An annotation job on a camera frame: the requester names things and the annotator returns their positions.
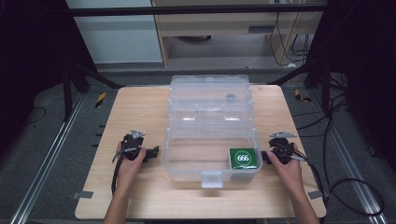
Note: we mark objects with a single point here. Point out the aluminium floor rail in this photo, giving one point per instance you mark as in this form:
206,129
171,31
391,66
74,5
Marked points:
351,161
46,158

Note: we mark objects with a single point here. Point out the green square packet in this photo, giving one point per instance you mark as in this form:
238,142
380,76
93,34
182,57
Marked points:
243,158

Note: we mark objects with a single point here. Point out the person's left hand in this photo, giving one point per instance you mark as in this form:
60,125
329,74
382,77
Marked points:
129,168

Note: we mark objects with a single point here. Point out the grey tape strip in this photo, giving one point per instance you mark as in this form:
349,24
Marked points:
315,194
82,194

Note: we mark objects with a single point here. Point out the clear plastic storage box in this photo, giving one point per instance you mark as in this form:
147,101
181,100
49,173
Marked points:
210,130

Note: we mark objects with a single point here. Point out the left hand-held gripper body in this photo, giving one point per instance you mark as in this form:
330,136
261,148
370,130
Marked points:
133,143

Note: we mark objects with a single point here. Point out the wooden desk cabinet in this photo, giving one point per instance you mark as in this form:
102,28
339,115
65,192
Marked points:
236,31

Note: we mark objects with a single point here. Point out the black horizontal bar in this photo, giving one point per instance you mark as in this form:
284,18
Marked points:
193,10

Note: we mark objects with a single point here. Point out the person's right hand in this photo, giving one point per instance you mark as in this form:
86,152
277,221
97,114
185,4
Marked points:
287,174

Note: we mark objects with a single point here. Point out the yellow black floor tape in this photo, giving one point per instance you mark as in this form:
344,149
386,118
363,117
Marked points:
100,100
301,95

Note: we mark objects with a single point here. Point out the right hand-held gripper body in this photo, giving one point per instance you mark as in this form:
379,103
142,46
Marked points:
282,146

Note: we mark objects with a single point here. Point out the black metal stand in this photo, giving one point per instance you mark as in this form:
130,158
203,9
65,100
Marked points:
314,77
81,84

